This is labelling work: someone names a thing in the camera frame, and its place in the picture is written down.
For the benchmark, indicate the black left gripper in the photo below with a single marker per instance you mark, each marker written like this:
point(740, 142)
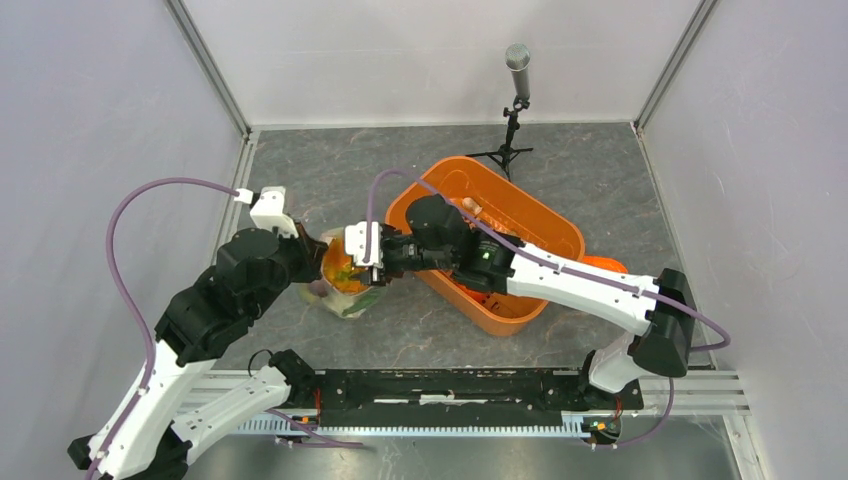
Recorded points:
point(311, 251)

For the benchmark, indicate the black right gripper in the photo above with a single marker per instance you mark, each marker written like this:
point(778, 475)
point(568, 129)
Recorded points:
point(386, 271)

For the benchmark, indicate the orange toy pineapple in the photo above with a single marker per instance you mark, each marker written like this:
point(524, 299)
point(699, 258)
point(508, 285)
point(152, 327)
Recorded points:
point(338, 270)

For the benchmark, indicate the clear dotted zip top bag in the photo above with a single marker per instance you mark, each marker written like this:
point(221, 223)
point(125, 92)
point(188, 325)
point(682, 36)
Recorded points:
point(320, 293)

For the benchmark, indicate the green toy cucumber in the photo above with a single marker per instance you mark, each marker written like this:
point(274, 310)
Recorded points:
point(361, 305)

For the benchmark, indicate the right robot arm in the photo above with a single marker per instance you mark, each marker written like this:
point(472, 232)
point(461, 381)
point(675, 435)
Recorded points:
point(653, 312)

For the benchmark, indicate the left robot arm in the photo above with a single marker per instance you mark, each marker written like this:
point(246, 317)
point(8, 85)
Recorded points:
point(147, 438)

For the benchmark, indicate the small beige toy piece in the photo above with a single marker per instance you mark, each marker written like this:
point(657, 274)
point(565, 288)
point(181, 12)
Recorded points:
point(472, 206)

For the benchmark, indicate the orange toy carrot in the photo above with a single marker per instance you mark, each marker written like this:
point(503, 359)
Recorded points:
point(474, 291)

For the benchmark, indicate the orange plastic basket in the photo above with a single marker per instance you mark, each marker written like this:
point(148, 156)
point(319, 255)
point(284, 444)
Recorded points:
point(509, 208)

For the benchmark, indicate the black microphone tripod stand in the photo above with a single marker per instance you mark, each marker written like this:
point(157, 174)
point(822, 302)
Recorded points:
point(506, 153)

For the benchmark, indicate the grey microphone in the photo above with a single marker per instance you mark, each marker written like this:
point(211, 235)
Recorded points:
point(517, 60)

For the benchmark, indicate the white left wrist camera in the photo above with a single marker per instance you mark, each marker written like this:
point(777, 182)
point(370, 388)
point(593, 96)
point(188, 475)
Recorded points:
point(267, 210)

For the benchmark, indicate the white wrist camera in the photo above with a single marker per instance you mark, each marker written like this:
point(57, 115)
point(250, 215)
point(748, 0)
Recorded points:
point(267, 210)
point(362, 244)

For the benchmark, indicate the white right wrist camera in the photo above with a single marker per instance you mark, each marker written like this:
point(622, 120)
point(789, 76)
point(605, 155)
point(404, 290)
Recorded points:
point(362, 244)

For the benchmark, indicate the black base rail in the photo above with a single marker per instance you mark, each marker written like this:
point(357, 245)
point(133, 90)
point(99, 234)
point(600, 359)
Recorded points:
point(491, 402)

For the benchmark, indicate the orange toy handle block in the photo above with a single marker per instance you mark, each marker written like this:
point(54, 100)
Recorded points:
point(605, 263)

